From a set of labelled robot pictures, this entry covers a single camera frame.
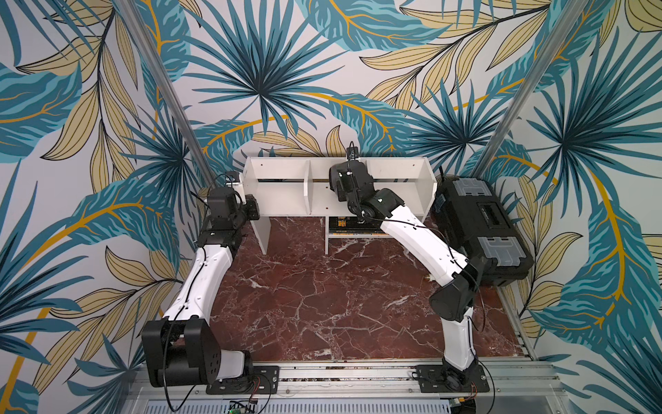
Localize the left aluminium corner post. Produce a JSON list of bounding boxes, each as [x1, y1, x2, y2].
[[116, 0, 215, 187]]

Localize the right aluminium corner post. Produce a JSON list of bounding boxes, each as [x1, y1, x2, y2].
[[471, 0, 588, 179]]

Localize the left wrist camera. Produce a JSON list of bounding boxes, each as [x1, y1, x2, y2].
[[221, 171, 244, 197]]

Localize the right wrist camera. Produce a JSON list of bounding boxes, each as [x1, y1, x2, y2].
[[346, 141, 360, 161]]

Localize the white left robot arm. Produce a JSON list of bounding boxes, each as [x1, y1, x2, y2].
[[141, 184, 260, 390]]

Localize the aluminium corner post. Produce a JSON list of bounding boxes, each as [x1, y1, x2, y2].
[[471, 0, 588, 179], [116, 0, 215, 187]]

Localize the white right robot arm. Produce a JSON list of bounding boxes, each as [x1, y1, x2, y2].
[[329, 159, 481, 392]]

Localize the white wooden bookshelf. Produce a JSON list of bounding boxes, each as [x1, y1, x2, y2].
[[234, 157, 437, 254]]

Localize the black plastic toolbox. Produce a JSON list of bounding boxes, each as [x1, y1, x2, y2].
[[431, 177, 534, 286]]

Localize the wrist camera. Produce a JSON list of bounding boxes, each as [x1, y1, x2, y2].
[[346, 141, 360, 161], [221, 171, 244, 197]]

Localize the black yellow tool tray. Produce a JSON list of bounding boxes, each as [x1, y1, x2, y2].
[[329, 217, 384, 235]]

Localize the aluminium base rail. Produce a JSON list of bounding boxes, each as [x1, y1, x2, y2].
[[121, 359, 570, 414]]

